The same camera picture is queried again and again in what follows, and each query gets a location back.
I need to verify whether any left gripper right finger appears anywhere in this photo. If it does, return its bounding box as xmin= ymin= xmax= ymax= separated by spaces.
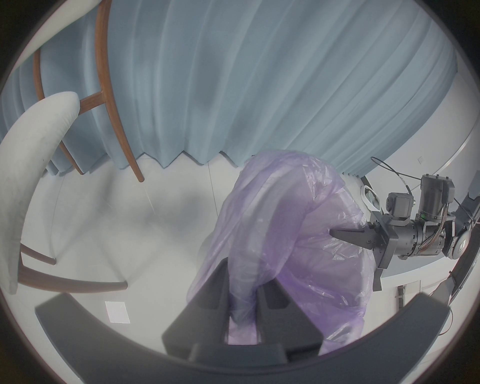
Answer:
xmin=256 ymin=279 xmax=325 ymax=361

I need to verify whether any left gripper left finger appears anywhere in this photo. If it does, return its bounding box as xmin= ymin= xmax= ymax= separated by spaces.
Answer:
xmin=162 ymin=258 xmax=232 ymax=359

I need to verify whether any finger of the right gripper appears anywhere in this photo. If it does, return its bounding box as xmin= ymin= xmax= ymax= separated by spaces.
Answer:
xmin=329 ymin=226 xmax=376 ymax=251

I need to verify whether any purple plastic bag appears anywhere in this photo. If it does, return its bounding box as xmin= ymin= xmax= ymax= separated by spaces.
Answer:
xmin=187 ymin=149 xmax=376 ymax=355

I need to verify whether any white trash bin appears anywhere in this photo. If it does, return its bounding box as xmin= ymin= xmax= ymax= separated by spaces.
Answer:
xmin=359 ymin=183 xmax=384 ymax=212

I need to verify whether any blue-green curtain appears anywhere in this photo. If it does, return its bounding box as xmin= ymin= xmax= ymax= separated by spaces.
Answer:
xmin=0 ymin=0 xmax=459 ymax=178

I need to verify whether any white padded wooden chair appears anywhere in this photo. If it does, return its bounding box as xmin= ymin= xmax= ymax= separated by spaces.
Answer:
xmin=14 ymin=0 xmax=145 ymax=183
xmin=0 ymin=91 xmax=129 ymax=296

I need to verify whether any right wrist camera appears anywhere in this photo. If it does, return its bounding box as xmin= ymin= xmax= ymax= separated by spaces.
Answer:
xmin=375 ymin=192 xmax=414 ymax=226

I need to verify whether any black cable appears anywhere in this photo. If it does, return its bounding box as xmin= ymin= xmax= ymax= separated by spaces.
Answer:
xmin=371 ymin=157 xmax=414 ymax=193

